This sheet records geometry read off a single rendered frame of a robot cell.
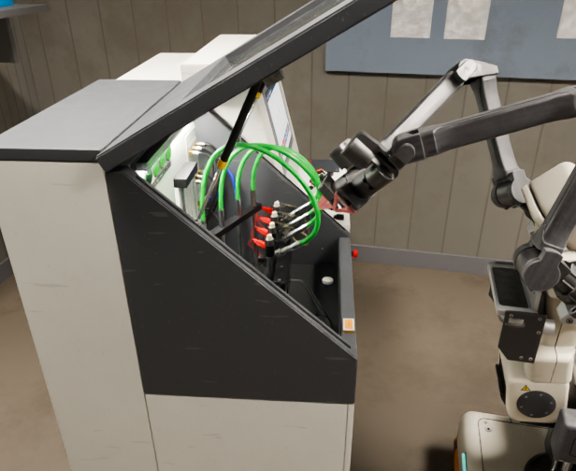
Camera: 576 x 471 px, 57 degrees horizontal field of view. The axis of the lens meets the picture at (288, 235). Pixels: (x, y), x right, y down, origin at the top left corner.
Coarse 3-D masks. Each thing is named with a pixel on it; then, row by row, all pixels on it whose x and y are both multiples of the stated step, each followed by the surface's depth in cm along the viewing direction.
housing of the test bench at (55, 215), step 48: (96, 96) 157; (144, 96) 156; (0, 144) 118; (48, 144) 118; (96, 144) 118; (0, 192) 122; (48, 192) 121; (96, 192) 120; (48, 240) 127; (96, 240) 126; (48, 288) 134; (96, 288) 132; (48, 336) 141; (96, 336) 140; (48, 384) 149; (96, 384) 148; (96, 432) 157; (144, 432) 156
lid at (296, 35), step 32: (320, 0) 156; (352, 0) 96; (384, 0) 95; (288, 32) 136; (320, 32) 99; (224, 64) 161; (256, 64) 102; (192, 96) 109; (224, 96) 106; (128, 128) 131; (160, 128) 110; (96, 160) 114
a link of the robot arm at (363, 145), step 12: (360, 132) 117; (348, 144) 118; (360, 144) 115; (372, 144) 115; (408, 144) 112; (348, 156) 117; (360, 156) 116; (372, 156) 116; (396, 156) 113; (408, 156) 112; (360, 168) 117
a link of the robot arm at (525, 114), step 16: (544, 96) 108; (560, 96) 106; (496, 112) 109; (512, 112) 108; (528, 112) 108; (544, 112) 107; (560, 112) 107; (416, 128) 117; (432, 128) 113; (448, 128) 111; (464, 128) 111; (480, 128) 110; (496, 128) 110; (512, 128) 110; (400, 144) 113; (416, 144) 112; (432, 144) 112; (448, 144) 112; (464, 144) 112; (416, 160) 114
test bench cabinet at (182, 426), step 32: (160, 416) 152; (192, 416) 151; (224, 416) 150; (256, 416) 149; (288, 416) 148; (320, 416) 147; (352, 416) 147; (160, 448) 158; (192, 448) 157; (224, 448) 156; (256, 448) 155; (288, 448) 154; (320, 448) 153
